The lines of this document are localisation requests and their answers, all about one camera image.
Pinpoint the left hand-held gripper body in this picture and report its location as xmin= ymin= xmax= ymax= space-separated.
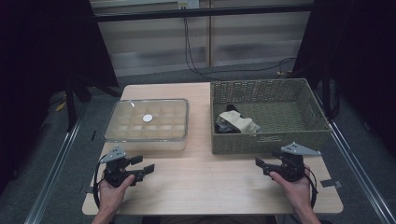
xmin=98 ymin=145 xmax=146 ymax=189

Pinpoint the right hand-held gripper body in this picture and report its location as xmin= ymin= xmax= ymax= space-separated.
xmin=270 ymin=142 xmax=321 ymax=183

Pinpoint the white divided storage box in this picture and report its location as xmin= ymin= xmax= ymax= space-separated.
xmin=103 ymin=98 xmax=191 ymax=152

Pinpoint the clear plastic lid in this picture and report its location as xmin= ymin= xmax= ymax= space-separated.
xmin=104 ymin=98 xmax=191 ymax=143

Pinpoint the beige sock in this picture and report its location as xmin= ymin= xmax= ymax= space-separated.
xmin=219 ymin=110 xmax=255 ymax=134

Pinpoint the green woven basket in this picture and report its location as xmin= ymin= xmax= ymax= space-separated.
xmin=209 ymin=77 xmax=332 ymax=156

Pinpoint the person's right hand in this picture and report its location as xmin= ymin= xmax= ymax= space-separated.
xmin=269 ymin=168 xmax=314 ymax=217

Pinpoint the person's left hand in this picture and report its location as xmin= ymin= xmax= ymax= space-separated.
xmin=98 ymin=174 xmax=136 ymax=217

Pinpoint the black metal stand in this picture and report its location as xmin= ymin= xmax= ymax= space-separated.
xmin=320 ymin=59 xmax=340 ymax=120
xmin=64 ymin=74 xmax=122 ymax=133

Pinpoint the black curtain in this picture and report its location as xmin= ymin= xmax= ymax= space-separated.
xmin=0 ymin=0 xmax=120 ymax=188
xmin=292 ymin=0 xmax=396 ymax=157

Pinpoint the black horizontal bar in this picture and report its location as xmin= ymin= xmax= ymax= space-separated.
xmin=92 ymin=3 xmax=316 ymax=22

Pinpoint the left hand-held gripper cable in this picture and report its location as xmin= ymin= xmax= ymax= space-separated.
xmin=92 ymin=154 xmax=108 ymax=210

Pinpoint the hand-held gripper cable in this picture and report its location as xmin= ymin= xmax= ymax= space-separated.
xmin=92 ymin=154 xmax=108 ymax=210
xmin=303 ymin=172 xmax=319 ymax=209

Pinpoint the right hand-held gripper cable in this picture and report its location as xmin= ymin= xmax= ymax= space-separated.
xmin=303 ymin=172 xmax=319 ymax=209

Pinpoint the metal floor rail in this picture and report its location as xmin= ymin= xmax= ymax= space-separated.
xmin=24 ymin=118 xmax=83 ymax=224
xmin=314 ymin=92 xmax=396 ymax=224

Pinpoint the black wall cable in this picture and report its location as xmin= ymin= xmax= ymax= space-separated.
xmin=183 ymin=17 xmax=297 ymax=82

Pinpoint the white wall socket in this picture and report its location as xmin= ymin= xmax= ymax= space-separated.
xmin=177 ymin=0 xmax=200 ymax=9

